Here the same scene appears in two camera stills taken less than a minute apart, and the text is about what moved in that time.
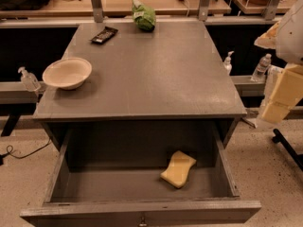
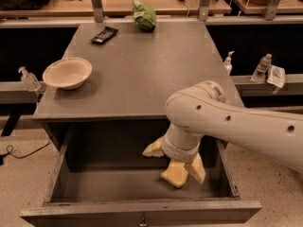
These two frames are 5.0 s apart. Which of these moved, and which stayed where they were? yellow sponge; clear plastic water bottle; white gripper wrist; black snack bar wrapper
Moved: white gripper wrist
Stayed: black snack bar wrapper; clear plastic water bottle; yellow sponge
